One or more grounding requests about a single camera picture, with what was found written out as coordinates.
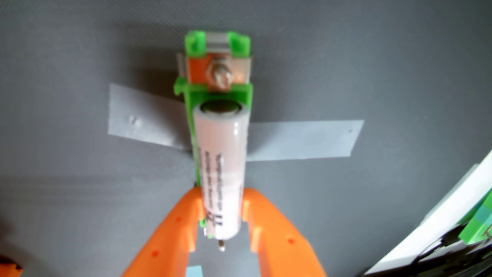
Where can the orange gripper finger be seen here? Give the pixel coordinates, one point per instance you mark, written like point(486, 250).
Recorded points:
point(280, 246)
point(169, 246)

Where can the white cylindrical battery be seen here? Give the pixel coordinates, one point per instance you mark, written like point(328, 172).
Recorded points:
point(221, 161)

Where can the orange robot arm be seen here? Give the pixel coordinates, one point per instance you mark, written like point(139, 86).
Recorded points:
point(9, 269)

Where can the green battery holder with bolt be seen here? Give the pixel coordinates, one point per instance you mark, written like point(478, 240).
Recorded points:
point(198, 42)

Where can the light blue tape strip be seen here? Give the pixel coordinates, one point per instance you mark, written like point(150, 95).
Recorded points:
point(194, 271)

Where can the grey tape strip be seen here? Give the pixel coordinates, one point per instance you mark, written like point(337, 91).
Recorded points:
point(303, 139)
point(142, 115)

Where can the green holder with blue tape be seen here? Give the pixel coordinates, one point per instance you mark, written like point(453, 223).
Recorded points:
point(476, 227)

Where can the dark grey mat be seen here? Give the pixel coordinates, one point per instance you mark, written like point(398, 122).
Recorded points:
point(384, 77)

